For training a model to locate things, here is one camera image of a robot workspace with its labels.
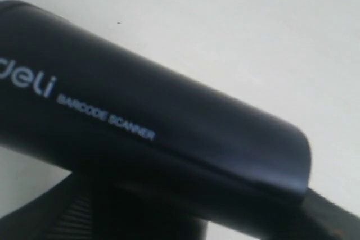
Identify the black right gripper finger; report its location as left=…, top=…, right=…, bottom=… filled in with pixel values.
left=298, top=188, right=359, bottom=240

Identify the black barcode scanner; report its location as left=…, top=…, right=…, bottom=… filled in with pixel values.
left=1, top=0, right=311, bottom=238

